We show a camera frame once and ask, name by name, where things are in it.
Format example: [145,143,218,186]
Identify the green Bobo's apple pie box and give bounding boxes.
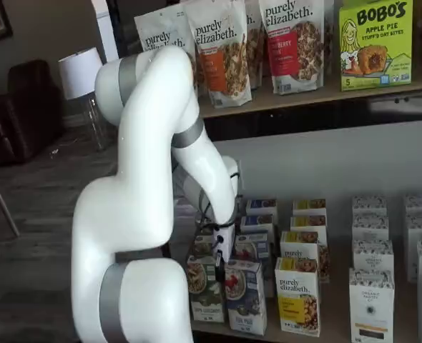
[338,0,414,91]

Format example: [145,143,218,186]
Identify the blue flax plus cereal box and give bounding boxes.
[224,259,268,337]
[234,231,271,299]
[245,198,278,219]
[239,214,275,235]

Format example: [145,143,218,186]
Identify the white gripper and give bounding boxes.
[212,223,237,283]

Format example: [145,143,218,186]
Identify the blue label granola bag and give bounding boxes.
[134,9,198,89]

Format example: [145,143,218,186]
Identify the white tall appliance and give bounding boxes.
[91,0,119,64]

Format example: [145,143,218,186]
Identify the yellow purely elizabeth box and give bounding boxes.
[274,257,322,339]
[289,214,328,237]
[280,231,330,284]
[291,199,327,218]

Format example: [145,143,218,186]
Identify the green apple cinnamon cereal box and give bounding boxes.
[192,234,216,257]
[186,254,226,323]

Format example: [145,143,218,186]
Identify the tan wooden shelf board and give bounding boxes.
[167,192,422,343]
[196,79,422,119]

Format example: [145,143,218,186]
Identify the white shade lamp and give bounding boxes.
[58,47,108,153]

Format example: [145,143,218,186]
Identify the black metal shelving rack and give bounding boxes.
[105,0,422,258]

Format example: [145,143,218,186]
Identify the red label granola bag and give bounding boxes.
[257,0,325,96]

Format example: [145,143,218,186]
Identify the dark brown leather armchair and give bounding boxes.
[0,59,66,167]

